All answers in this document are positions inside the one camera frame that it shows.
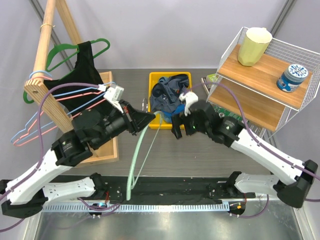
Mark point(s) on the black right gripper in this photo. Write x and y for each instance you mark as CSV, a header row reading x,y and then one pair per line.
x,y
176,119

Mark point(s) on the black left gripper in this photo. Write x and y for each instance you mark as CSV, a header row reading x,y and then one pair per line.
x,y
134,118

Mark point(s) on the dark navy tank top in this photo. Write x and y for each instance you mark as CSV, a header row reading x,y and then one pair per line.
x,y
165,93

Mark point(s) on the mint green hanger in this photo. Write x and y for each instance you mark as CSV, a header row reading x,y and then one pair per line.
x,y
132,180

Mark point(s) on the black tank top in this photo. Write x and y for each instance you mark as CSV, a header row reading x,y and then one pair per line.
x,y
83,72

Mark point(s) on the dark green hanger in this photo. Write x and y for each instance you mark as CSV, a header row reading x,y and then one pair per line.
x,y
61,47

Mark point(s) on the light blue wire hanger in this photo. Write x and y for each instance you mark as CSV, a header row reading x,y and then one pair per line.
x,y
20,138

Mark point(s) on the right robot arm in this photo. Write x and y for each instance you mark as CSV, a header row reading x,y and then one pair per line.
x,y
290,179

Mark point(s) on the yellow plastic tray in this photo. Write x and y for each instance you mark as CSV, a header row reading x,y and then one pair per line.
x,y
153,79

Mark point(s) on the green box on shelf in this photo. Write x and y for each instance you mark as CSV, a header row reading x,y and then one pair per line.
x,y
208,82

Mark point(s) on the pale green mug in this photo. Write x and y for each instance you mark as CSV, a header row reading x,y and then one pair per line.
x,y
255,42

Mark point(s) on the wooden clothes rack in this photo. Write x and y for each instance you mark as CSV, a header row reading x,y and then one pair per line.
x,y
37,90

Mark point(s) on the blue lidded jar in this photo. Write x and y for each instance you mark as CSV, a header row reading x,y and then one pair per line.
x,y
292,78

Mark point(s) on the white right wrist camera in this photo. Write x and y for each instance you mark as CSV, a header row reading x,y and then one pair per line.
x,y
189,98

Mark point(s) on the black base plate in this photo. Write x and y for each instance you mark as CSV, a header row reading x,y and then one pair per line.
x,y
170,191

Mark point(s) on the slotted metal rail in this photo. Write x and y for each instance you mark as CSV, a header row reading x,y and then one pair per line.
x,y
77,207

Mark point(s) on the white wire wooden shelf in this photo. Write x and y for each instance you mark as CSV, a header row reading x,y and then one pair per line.
x,y
263,103

